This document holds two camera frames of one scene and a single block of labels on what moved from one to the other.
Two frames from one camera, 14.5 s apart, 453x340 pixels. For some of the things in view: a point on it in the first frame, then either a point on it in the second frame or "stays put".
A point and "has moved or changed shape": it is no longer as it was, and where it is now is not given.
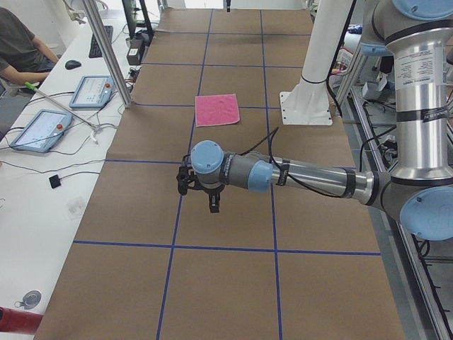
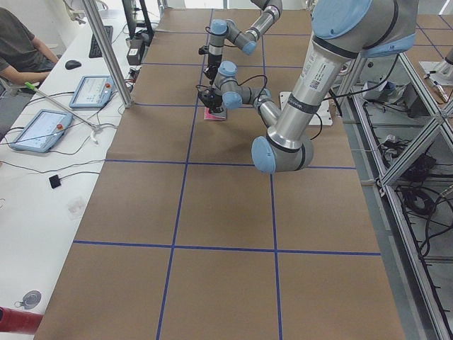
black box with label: (133, 57) stays put
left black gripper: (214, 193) -> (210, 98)
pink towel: (216, 110) has moved or changed shape
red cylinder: (15, 321) stays put
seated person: (24, 57) stays put
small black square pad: (54, 180) stays put
